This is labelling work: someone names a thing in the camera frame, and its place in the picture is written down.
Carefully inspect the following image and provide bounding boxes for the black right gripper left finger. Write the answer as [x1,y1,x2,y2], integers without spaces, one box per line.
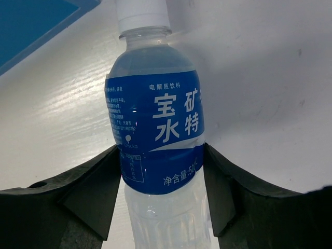
[1,147,121,248]

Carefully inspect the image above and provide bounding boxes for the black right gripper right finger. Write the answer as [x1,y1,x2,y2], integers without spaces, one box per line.
[203,144,331,248]

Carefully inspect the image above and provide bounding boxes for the blue label bottle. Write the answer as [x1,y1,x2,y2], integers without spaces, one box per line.
[104,1,211,248]

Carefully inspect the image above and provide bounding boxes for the blue and yellow shelf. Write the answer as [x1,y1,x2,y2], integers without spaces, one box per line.
[1,0,101,74]

